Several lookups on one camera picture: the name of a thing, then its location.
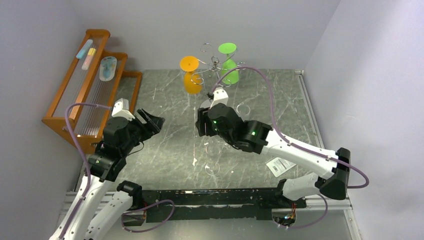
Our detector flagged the clear wine glass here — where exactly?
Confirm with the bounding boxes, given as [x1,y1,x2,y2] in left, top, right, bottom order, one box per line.
[204,137,231,176]

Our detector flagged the orange plastic wine glass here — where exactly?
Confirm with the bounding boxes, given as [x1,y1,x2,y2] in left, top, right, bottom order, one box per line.
[179,56,203,95]

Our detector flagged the green plastic wine glass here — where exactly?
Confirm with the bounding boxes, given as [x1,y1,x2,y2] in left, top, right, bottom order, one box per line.
[218,42,240,87]

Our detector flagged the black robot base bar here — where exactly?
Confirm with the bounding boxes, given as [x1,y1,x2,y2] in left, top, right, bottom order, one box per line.
[109,187,307,228]

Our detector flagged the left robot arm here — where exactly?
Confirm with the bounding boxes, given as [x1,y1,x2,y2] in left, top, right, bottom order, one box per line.
[50,108,165,240]

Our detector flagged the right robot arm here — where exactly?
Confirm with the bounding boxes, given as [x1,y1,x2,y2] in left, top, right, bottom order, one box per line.
[195,103,350,208]

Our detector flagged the chrome wine glass rack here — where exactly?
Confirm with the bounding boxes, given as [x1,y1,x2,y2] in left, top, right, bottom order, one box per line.
[195,43,246,90]

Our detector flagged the orange wooden display shelf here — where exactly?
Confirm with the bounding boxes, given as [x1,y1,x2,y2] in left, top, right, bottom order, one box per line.
[42,29,142,154]

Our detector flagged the blue blister pack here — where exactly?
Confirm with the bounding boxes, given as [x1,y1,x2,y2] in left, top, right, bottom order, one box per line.
[99,56,117,82]

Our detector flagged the white printed package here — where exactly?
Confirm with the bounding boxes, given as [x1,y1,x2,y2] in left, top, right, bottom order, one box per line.
[266,157,296,178]

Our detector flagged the pastel toothbrush package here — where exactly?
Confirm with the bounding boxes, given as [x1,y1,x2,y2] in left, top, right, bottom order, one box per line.
[75,39,97,71]

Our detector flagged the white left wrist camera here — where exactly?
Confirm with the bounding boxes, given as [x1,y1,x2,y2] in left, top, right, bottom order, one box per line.
[111,98,135,121]

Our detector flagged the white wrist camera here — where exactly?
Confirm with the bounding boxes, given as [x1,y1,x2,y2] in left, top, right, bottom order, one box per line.
[207,87,229,107]
[111,98,135,121]

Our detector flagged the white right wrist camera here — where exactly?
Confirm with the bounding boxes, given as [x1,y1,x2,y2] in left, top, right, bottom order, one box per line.
[207,87,229,107]

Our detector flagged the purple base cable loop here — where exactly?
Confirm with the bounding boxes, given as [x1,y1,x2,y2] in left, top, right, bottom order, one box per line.
[114,198,176,234]

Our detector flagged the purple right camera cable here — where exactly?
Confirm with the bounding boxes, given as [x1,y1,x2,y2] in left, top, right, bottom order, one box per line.
[210,66,370,190]

